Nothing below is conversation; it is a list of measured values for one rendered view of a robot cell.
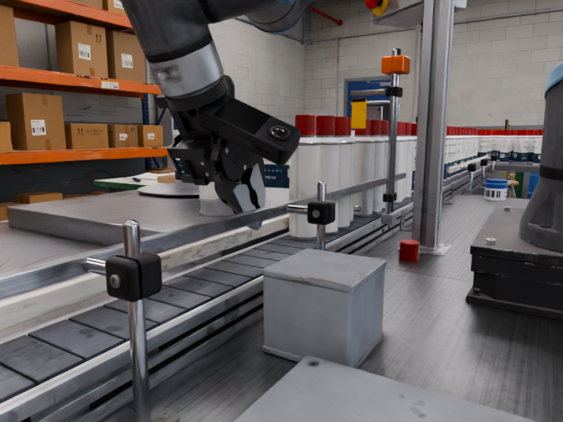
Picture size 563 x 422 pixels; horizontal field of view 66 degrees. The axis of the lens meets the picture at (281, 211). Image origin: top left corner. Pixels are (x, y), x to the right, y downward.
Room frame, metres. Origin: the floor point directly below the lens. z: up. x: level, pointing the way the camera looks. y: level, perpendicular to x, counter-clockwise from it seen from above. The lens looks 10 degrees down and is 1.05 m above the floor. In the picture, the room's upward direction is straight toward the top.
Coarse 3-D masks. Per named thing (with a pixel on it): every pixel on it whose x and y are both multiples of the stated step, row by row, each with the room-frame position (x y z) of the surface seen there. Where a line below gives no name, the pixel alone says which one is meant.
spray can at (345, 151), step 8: (336, 120) 0.79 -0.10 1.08; (344, 120) 0.80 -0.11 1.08; (336, 128) 0.79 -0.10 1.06; (344, 128) 0.80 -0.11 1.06; (336, 136) 0.79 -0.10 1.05; (344, 136) 0.80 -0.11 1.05; (344, 144) 0.79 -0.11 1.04; (344, 152) 0.79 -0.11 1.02; (344, 160) 0.79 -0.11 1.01; (344, 168) 0.79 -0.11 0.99; (344, 176) 0.79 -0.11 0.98; (344, 184) 0.79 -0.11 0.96; (344, 200) 0.79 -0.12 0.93; (344, 208) 0.79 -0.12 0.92; (344, 216) 0.79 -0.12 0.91; (344, 224) 0.79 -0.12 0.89
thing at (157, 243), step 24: (336, 192) 0.71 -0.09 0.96; (240, 216) 0.49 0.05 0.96; (264, 216) 0.53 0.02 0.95; (144, 240) 0.37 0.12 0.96; (168, 240) 0.39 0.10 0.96; (192, 240) 0.42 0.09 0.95; (48, 264) 0.30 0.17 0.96; (72, 264) 0.31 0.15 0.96; (0, 288) 0.27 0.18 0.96; (24, 288) 0.28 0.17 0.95
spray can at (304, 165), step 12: (300, 120) 0.71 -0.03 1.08; (312, 120) 0.72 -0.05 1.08; (312, 132) 0.72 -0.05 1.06; (300, 144) 0.70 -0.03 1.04; (312, 144) 0.71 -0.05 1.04; (300, 156) 0.70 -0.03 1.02; (312, 156) 0.71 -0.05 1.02; (300, 168) 0.70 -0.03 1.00; (312, 168) 0.71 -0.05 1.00; (300, 180) 0.70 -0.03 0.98; (312, 180) 0.71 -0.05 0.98; (300, 192) 0.70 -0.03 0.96; (312, 192) 0.71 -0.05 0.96; (300, 216) 0.70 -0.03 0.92; (300, 228) 0.70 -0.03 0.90; (312, 228) 0.71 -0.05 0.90
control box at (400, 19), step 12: (384, 0) 0.94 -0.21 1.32; (396, 0) 0.91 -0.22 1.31; (408, 0) 0.87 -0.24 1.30; (420, 0) 0.85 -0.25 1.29; (456, 0) 0.86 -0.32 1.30; (372, 12) 0.98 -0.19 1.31; (384, 12) 0.94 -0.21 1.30; (396, 12) 0.91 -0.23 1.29; (408, 12) 0.89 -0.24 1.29; (420, 12) 0.89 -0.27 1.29; (384, 24) 0.99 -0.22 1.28; (396, 24) 0.99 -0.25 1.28; (408, 24) 0.99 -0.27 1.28
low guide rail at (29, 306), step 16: (272, 224) 0.69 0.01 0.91; (288, 224) 0.73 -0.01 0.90; (208, 240) 0.56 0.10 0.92; (224, 240) 0.58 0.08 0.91; (240, 240) 0.62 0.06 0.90; (160, 256) 0.49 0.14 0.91; (176, 256) 0.51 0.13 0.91; (192, 256) 0.53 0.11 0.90; (48, 288) 0.38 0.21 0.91; (64, 288) 0.38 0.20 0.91; (80, 288) 0.40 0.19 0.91; (96, 288) 0.41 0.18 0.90; (0, 304) 0.34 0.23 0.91; (16, 304) 0.35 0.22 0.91; (32, 304) 0.36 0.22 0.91; (48, 304) 0.37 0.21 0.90; (64, 304) 0.38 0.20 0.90; (0, 320) 0.34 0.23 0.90; (16, 320) 0.35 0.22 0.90
